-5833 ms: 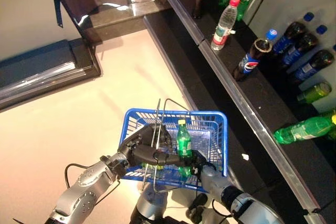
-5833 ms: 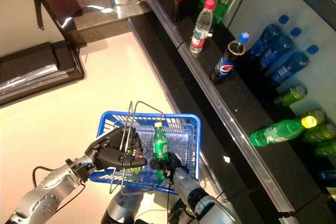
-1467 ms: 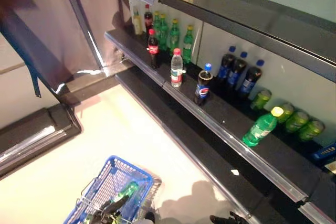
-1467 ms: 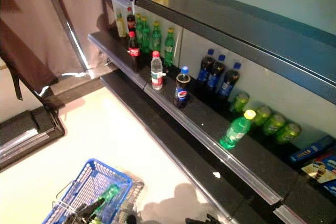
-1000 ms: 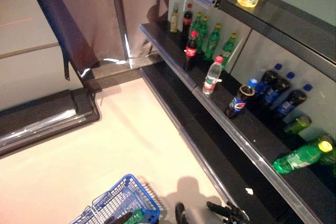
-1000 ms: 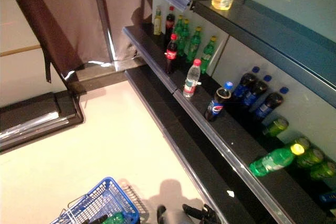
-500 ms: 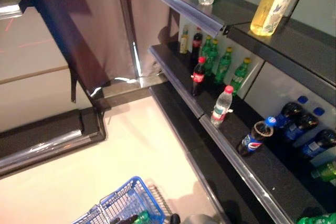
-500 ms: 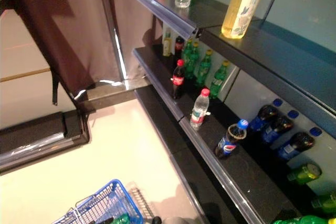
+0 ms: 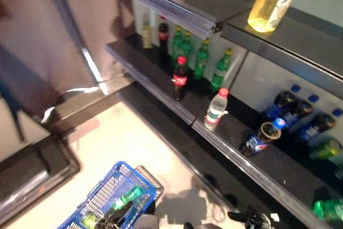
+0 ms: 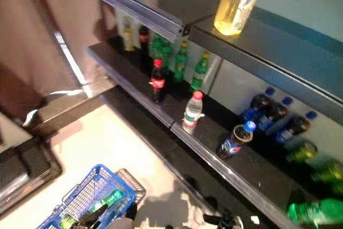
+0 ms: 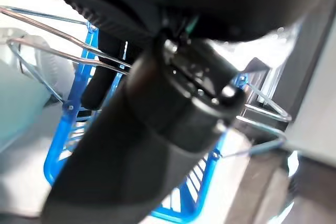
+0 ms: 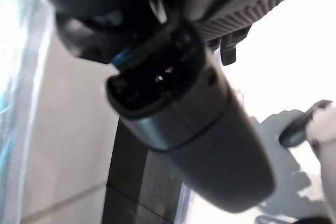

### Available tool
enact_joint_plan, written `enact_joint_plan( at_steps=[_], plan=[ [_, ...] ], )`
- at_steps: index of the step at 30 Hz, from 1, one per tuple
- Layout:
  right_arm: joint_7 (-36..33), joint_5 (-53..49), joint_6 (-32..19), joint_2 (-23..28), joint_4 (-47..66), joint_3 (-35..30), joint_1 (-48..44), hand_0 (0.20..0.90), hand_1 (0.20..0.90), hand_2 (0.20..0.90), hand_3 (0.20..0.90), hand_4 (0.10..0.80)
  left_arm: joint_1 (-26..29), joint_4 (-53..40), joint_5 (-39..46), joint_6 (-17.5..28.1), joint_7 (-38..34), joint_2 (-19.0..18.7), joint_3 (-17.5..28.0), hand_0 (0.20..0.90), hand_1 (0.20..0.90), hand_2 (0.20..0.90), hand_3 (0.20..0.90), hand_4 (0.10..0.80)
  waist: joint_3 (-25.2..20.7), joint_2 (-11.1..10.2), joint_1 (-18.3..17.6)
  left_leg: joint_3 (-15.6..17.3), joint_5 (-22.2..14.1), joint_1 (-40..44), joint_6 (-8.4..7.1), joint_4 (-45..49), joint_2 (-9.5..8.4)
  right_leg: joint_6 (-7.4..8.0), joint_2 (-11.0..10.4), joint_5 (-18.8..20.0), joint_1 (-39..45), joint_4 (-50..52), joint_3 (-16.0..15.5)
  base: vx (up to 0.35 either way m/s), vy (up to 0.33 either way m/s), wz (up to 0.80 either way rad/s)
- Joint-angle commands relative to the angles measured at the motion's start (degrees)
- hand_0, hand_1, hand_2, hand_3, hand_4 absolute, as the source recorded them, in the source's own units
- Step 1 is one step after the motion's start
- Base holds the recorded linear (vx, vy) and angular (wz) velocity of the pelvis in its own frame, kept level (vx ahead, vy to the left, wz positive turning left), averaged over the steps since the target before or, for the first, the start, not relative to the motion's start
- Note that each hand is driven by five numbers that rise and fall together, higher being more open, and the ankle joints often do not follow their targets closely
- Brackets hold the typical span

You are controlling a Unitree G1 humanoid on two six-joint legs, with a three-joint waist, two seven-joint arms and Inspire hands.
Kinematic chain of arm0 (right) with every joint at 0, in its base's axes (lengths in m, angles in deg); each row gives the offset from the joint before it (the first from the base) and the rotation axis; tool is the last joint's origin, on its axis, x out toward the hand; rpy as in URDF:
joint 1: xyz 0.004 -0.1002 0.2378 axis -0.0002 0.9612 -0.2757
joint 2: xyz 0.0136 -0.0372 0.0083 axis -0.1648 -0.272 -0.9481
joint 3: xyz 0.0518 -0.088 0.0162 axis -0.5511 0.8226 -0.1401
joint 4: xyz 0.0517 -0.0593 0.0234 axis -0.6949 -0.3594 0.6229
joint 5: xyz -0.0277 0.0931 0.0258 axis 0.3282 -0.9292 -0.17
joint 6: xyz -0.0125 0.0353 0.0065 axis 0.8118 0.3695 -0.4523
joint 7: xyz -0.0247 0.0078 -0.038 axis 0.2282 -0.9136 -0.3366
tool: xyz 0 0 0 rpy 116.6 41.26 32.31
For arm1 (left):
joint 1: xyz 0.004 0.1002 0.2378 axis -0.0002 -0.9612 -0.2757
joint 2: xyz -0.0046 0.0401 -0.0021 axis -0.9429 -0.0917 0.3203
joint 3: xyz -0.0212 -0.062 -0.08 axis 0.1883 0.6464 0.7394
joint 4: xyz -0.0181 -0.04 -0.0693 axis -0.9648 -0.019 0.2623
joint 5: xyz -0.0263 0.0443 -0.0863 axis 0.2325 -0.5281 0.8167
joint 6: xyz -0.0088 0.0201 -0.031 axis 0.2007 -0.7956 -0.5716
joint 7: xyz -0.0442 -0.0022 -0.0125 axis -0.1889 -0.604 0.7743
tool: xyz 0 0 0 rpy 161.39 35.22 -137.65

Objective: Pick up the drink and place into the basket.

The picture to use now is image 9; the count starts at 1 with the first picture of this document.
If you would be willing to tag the clear water bottle red cap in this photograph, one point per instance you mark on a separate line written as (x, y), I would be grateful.
(215, 111)

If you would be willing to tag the robot left hand black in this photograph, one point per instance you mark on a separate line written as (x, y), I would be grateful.
(115, 218)

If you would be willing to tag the dark shelf board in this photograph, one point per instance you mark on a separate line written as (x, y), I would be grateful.
(209, 1)
(308, 41)

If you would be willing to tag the robot right hand black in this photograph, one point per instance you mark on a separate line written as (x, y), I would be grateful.
(254, 221)

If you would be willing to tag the large yellow tea bottle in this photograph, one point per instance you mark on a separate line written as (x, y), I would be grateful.
(268, 6)

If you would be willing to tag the blue plastic shopping basket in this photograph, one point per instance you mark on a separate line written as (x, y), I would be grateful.
(107, 186)

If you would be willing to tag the small yellow tea bottle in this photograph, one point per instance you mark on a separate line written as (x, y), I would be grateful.
(146, 34)

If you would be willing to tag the black shelf board clear rail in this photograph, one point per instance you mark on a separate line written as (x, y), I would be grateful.
(150, 62)
(281, 164)

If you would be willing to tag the black base shelf board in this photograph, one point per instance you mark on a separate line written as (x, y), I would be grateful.
(227, 175)
(160, 124)

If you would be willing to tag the polished dark stone ledge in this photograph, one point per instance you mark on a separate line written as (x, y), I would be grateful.
(88, 108)

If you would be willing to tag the black low display platform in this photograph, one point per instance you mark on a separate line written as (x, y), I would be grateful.
(40, 164)

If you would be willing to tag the Coca-Cola bottle red cap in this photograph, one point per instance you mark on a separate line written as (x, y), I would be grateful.
(180, 78)
(163, 36)

